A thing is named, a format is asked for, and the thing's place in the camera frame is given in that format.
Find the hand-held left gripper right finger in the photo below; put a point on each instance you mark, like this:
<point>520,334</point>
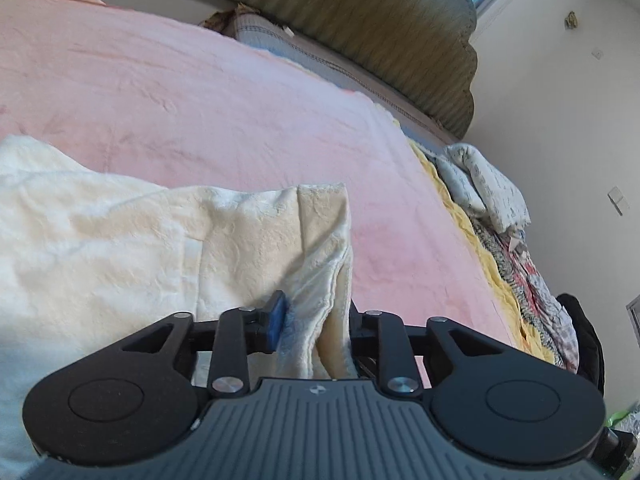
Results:
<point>361,332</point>

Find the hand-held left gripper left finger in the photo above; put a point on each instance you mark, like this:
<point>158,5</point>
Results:
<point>276,321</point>

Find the white textured pants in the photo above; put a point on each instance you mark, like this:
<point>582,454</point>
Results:
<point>125,250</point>

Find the yellow blanket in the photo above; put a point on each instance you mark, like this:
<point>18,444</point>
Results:
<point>500,280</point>

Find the multicolour patterned quilt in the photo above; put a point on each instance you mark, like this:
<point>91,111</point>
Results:
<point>542,300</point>

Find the white printed cloth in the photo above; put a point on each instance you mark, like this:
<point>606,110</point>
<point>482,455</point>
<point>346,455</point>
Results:
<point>487,185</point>

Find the black garment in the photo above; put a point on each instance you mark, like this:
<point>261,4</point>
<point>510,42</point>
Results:
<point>585,340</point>

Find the pink blanket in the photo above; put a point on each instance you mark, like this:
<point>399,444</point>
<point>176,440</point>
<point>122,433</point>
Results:
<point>200,110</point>

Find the green object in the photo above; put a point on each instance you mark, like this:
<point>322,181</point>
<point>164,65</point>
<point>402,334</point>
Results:
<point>624,412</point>

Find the olive padded headboard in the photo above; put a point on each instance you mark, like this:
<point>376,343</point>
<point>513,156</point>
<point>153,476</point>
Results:
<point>375,35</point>

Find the dark patterned pillow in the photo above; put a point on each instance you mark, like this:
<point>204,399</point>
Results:
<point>222,21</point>

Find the small wall ornament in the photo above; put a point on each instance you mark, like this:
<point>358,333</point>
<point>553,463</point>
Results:
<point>571,20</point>

